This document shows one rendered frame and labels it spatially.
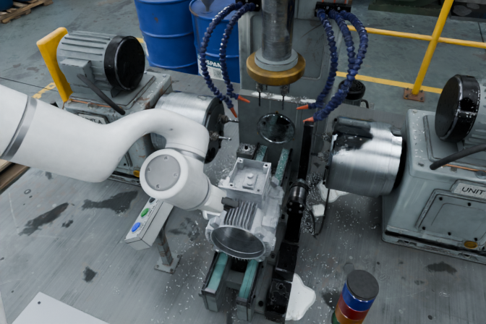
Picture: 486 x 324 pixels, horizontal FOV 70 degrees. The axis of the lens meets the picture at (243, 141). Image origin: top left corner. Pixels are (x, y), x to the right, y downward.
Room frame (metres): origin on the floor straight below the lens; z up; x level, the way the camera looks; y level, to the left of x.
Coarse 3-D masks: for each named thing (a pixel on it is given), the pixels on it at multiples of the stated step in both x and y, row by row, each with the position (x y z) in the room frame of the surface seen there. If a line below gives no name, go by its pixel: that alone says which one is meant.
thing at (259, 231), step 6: (270, 180) 0.68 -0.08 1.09; (276, 180) 0.68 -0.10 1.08; (276, 186) 0.67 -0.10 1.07; (216, 216) 0.55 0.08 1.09; (210, 222) 0.54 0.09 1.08; (216, 222) 0.54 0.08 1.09; (258, 228) 0.51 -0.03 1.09; (258, 234) 0.50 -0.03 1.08; (264, 234) 0.50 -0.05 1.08; (258, 258) 0.50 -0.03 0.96; (264, 258) 0.50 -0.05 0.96
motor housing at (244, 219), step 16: (240, 208) 0.57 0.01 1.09; (256, 208) 0.57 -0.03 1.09; (272, 208) 0.59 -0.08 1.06; (208, 224) 0.55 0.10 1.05; (224, 224) 0.53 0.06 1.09; (240, 224) 0.52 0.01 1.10; (256, 224) 0.53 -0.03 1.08; (208, 240) 0.54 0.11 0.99; (224, 240) 0.56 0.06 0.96; (240, 240) 0.57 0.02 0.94; (256, 240) 0.56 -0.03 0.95; (272, 240) 0.51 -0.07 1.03; (240, 256) 0.52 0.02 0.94; (256, 256) 0.50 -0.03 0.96
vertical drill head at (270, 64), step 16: (272, 0) 0.90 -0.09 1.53; (288, 0) 0.90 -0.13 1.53; (272, 16) 0.90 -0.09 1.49; (288, 16) 0.90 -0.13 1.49; (272, 32) 0.90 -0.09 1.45; (288, 32) 0.90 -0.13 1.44; (272, 48) 0.90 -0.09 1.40; (288, 48) 0.91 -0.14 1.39; (256, 64) 0.92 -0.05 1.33; (272, 64) 0.88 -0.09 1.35; (288, 64) 0.88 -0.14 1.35; (304, 64) 0.91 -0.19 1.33; (256, 80) 0.88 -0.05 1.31; (272, 80) 0.85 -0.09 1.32; (288, 80) 0.86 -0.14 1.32
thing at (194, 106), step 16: (176, 96) 1.01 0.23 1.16; (192, 96) 1.01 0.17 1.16; (208, 96) 1.02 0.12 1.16; (176, 112) 0.94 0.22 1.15; (192, 112) 0.93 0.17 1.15; (208, 112) 0.94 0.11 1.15; (224, 112) 1.08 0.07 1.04; (208, 128) 0.91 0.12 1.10; (160, 144) 0.90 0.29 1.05; (208, 144) 0.90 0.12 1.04; (208, 160) 0.89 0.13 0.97
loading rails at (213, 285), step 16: (256, 160) 0.93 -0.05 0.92; (288, 160) 0.91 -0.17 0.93; (272, 176) 0.91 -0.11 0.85; (288, 176) 0.91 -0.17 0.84; (224, 256) 0.53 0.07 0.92; (272, 256) 0.58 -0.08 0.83; (208, 272) 0.48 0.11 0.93; (224, 272) 0.49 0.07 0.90; (240, 272) 0.52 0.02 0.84; (256, 272) 0.47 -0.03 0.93; (208, 288) 0.43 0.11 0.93; (224, 288) 0.48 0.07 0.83; (240, 288) 0.43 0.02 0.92; (256, 288) 0.44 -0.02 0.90; (208, 304) 0.42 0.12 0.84; (240, 304) 0.39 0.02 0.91; (256, 304) 0.43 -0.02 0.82
